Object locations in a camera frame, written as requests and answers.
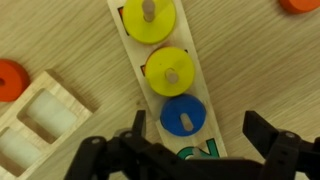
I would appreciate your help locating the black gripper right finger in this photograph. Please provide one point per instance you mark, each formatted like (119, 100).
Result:
(285, 152)

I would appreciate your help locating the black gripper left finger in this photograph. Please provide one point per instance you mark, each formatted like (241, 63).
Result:
(131, 154)

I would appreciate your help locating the round blue block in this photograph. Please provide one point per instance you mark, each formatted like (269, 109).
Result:
(183, 115)

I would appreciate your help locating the wooden peg number board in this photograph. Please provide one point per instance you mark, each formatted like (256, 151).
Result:
(169, 69)

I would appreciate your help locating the wooden ladder shape frame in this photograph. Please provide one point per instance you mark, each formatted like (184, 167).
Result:
(47, 113)

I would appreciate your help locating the yellow ring end peg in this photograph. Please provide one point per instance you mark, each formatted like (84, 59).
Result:
(149, 21)

